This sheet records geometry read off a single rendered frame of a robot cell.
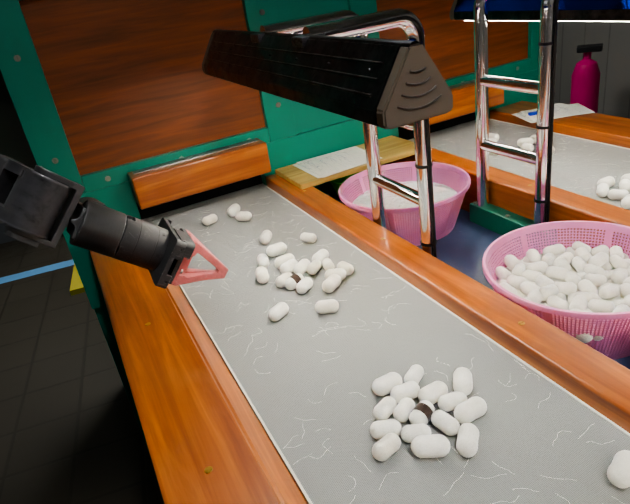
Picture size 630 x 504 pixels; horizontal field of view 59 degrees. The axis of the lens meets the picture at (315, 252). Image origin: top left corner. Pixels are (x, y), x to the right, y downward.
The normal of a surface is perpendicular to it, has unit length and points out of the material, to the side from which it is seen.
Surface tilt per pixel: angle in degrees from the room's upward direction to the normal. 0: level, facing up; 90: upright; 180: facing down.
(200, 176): 90
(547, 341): 0
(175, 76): 90
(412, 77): 90
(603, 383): 0
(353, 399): 0
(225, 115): 90
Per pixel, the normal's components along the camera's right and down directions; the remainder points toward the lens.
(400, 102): 0.44, 0.35
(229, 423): -0.15, -0.88
